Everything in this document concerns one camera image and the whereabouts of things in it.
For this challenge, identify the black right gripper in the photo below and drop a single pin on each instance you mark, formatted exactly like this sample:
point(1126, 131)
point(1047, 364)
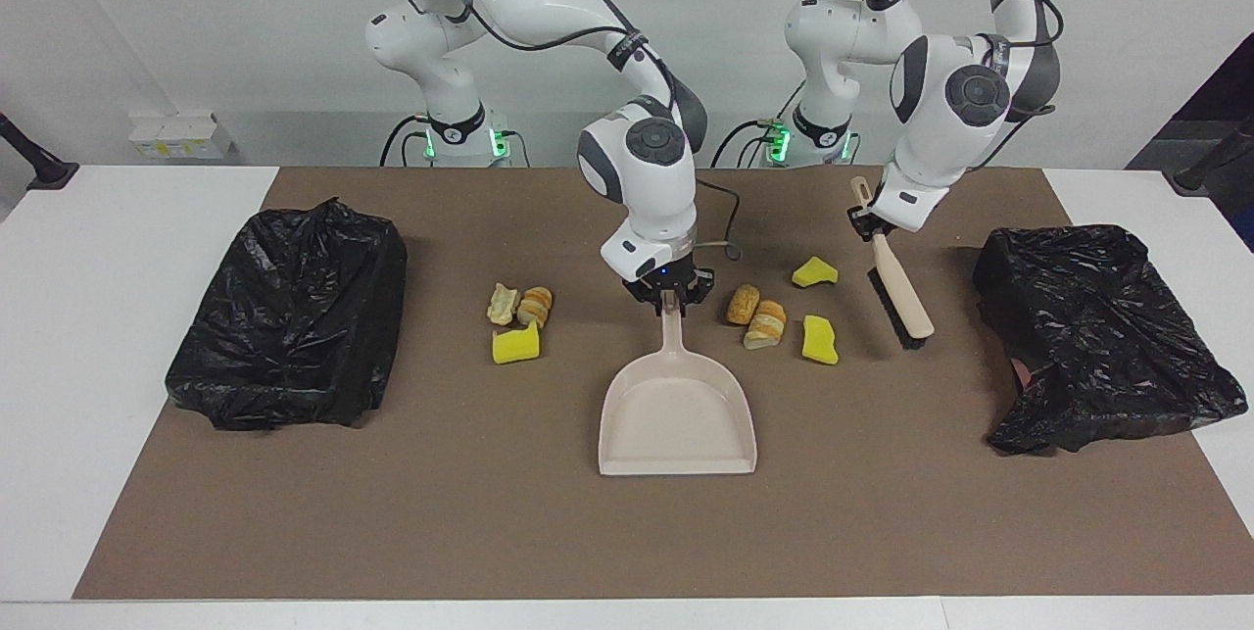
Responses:
point(671, 282)

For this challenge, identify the brown table mat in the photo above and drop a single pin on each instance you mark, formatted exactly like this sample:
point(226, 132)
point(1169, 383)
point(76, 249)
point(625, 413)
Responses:
point(627, 532)

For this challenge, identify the black bag-lined bin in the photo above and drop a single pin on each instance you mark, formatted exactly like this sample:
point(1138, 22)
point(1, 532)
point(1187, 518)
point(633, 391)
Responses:
point(1097, 316)
point(294, 316)

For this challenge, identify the beige hand brush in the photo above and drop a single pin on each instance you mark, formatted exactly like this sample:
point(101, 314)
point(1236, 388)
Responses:
point(906, 302)

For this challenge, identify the striped croissant toy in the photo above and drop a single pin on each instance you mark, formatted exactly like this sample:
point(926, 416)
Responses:
point(765, 326)
point(536, 307)

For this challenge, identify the white wall socket box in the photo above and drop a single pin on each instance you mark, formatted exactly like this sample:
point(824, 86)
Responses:
point(181, 140)

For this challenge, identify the beige plastic dustpan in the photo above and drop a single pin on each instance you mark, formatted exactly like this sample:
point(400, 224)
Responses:
point(676, 414)

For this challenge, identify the pale bread piece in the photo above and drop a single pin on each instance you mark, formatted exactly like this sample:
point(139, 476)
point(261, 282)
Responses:
point(503, 305)

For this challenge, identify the black panel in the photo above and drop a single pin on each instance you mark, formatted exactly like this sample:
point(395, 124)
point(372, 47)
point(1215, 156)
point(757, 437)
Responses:
point(1225, 91)

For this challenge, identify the brown bread roll toy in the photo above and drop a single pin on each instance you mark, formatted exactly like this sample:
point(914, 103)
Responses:
point(743, 305)

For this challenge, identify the pink plastic bin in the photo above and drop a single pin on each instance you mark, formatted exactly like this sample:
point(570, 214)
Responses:
point(1023, 373)

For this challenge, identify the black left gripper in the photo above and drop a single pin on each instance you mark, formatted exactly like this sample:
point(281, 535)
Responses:
point(864, 221)

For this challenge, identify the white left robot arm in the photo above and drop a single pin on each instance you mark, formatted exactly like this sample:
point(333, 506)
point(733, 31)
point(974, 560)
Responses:
point(955, 101)

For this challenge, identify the black stand foot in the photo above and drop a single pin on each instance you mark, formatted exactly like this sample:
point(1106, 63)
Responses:
point(44, 169)
point(1200, 174)

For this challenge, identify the yellow sponge piece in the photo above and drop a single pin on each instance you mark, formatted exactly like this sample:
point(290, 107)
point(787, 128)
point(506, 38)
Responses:
point(514, 346)
point(811, 273)
point(820, 341)

